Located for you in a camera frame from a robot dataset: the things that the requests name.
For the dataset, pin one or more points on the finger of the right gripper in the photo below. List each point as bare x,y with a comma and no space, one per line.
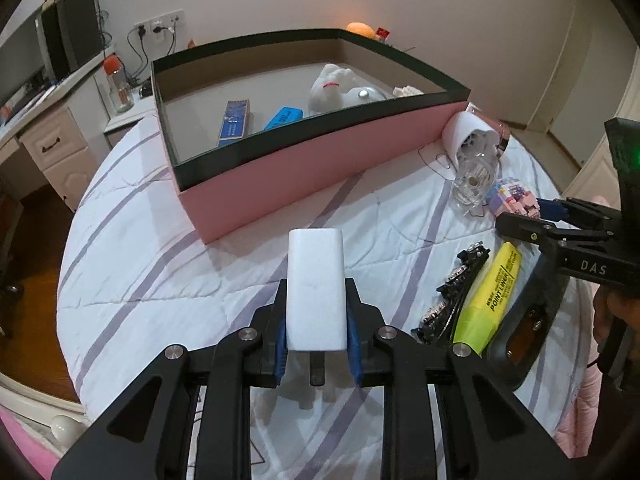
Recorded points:
556,210
545,235

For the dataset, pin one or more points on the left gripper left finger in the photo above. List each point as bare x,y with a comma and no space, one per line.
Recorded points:
269,353

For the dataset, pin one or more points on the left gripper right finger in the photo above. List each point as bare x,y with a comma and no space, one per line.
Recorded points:
367,363

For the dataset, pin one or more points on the pink block toy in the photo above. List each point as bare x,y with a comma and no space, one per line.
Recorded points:
514,197

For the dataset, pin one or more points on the white power adapter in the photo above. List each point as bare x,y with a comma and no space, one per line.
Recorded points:
316,318

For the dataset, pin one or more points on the yellow highlighter marker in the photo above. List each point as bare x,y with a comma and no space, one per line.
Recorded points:
481,316

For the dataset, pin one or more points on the clear glass bottle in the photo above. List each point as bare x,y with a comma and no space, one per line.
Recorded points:
477,168

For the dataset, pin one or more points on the black remote control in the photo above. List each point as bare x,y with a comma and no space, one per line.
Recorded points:
516,345

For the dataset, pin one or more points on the blue highlighter marker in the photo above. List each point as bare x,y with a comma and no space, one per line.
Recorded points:
286,115

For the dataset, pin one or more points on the person right hand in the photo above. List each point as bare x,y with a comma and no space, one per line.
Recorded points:
609,303

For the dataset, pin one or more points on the black hair clip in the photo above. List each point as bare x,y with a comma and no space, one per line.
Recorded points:
438,324

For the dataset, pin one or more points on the white paper cup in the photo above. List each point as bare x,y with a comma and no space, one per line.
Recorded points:
467,134

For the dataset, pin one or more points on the white striped quilt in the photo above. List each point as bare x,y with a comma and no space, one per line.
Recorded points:
136,277

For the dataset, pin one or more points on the pink storage box black rim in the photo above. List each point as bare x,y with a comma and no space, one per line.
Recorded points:
224,189

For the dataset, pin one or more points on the blue flat card box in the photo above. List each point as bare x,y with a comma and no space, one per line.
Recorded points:
234,123

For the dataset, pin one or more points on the white plush toy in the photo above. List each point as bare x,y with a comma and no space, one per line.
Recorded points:
337,88

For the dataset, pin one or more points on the white nightstand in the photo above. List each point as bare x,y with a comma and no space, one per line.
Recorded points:
120,124

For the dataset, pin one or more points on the orange octopus plush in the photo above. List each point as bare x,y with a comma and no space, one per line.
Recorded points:
361,29

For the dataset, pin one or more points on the orange capped bottle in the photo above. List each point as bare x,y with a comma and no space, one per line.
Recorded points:
117,84

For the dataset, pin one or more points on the white desk with drawers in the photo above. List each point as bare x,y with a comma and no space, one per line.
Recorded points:
64,131

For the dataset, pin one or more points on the black computer monitor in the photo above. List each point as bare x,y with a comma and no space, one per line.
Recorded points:
22,67

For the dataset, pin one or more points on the white wall socket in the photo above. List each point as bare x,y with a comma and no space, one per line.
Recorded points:
156,26

